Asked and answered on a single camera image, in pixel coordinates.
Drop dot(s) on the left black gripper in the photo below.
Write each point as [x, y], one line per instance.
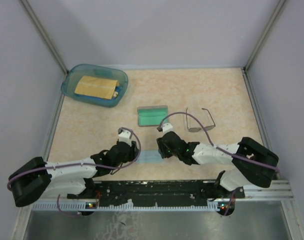
[133, 151]

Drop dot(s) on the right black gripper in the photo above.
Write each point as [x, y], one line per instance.
[162, 149]

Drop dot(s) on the light blue cleaning cloth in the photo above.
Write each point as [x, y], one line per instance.
[149, 157]

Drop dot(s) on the metal frame sunglasses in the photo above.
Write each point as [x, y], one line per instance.
[203, 115]

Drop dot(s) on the grey glasses case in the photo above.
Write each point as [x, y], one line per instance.
[149, 116]

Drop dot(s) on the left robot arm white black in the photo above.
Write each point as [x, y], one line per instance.
[39, 179]

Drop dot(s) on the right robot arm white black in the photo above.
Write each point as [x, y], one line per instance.
[252, 163]

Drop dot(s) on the teal plastic bin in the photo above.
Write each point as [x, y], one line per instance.
[77, 72]

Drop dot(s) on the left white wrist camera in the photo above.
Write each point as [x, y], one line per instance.
[124, 136]

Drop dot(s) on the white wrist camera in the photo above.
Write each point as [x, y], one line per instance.
[165, 128]
[124, 136]

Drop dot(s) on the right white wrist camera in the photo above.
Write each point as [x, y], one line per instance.
[165, 128]

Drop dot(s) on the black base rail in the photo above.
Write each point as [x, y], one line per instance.
[174, 193]

